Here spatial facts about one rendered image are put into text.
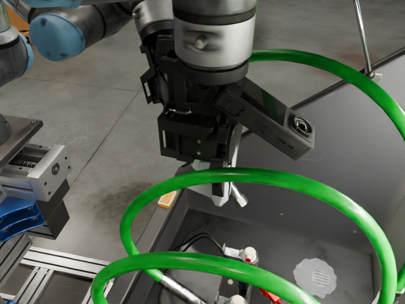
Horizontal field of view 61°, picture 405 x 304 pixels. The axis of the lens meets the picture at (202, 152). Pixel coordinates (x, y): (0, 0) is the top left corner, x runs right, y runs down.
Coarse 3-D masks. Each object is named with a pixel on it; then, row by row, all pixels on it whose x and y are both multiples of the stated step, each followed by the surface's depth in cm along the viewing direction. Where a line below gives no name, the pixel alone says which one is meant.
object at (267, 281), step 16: (128, 256) 32; (144, 256) 30; (160, 256) 29; (176, 256) 28; (192, 256) 28; (208, 256) 27; (112, 272) 32; (128, 272) 32; (208, 272) 27; (224, 272) 26; (240, 272) 26; (256, 272) 26; (96, 288) 36; (272, 288) 26; (288, 288) 26
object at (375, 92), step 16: (304, 64) 39; (320, 64) 37; (336, 64) 36; (352, 80) 36; (368, 80) 35; (368, 96) 36; (384, 96) 34; (400, 112) 34; (400, 128) 35; (400, 272) 44; (400, 288) 45
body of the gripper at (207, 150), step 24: (168, 72) 35; (192, 72) 32; (216, 72) 31; (240, 72) 32; (192, 96) 36; (168, 120) 36; (192, 120) 36; (216, 120) 36; (168, 144) 40; (192, 144) 38; (216, 144) 36
